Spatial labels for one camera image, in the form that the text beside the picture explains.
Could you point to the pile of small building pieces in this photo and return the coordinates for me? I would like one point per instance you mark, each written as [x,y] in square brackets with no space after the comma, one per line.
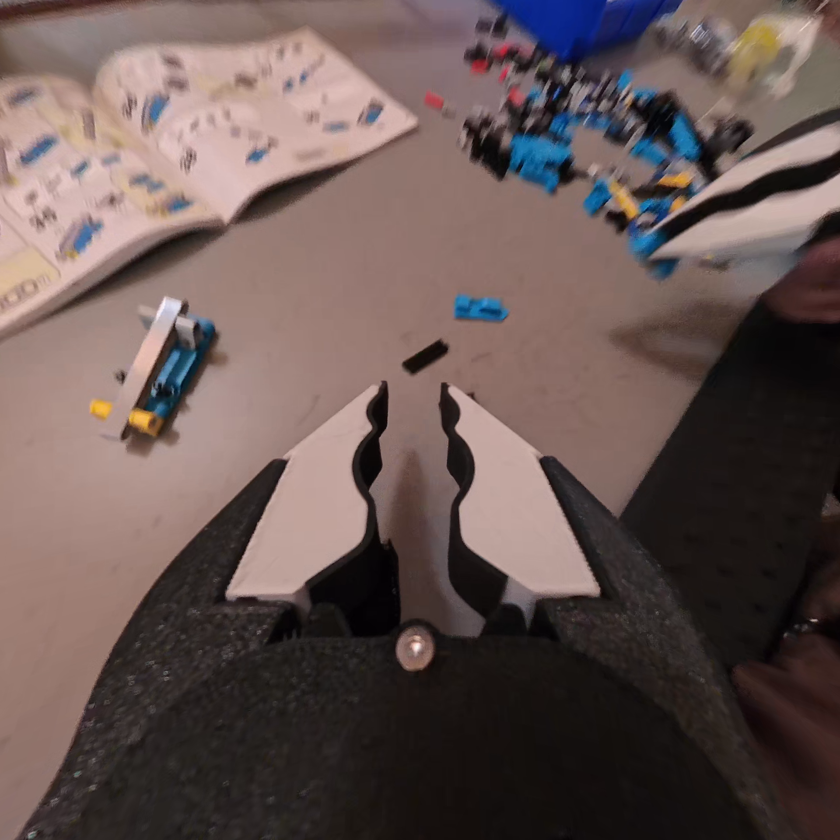
[558,144]

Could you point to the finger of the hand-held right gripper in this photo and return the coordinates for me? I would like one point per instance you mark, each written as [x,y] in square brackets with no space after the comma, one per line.
[754,226]
[787,154]

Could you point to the short grey connector piece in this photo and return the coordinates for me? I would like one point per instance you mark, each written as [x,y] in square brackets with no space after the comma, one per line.
[185,325]

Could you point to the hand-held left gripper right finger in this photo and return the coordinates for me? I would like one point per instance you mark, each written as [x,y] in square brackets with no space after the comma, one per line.
[518,525]

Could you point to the instruction booklet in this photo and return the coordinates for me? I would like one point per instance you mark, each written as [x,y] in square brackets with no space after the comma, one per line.
[164,151]

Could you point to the yellow roll in plastic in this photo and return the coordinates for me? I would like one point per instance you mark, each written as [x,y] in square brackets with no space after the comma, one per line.
[764,49]

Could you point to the blue plastic bin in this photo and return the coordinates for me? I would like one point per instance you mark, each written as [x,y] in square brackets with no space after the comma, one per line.
[577,23]

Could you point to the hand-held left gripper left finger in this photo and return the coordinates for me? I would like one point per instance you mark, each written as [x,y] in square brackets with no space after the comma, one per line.
[308,525]

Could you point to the black perforated pad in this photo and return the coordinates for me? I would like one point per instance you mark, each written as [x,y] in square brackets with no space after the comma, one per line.
[741,459]

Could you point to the yellow connector piece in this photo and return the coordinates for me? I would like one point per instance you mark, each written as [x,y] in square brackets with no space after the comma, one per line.
[144,420]
[100,408]

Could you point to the thin black building piece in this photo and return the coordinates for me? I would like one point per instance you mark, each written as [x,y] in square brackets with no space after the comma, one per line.
[425,356]

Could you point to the red and grey pin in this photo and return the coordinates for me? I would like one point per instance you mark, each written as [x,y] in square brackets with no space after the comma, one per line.
[436,102]

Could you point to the long grey building beam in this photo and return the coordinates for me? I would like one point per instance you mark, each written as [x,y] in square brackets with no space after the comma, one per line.
[148,367]

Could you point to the person's right hand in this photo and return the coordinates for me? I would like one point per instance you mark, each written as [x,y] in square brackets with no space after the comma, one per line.
[804,285]

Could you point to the small blue panel piece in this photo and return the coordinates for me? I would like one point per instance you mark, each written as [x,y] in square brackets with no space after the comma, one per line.
[481,308]

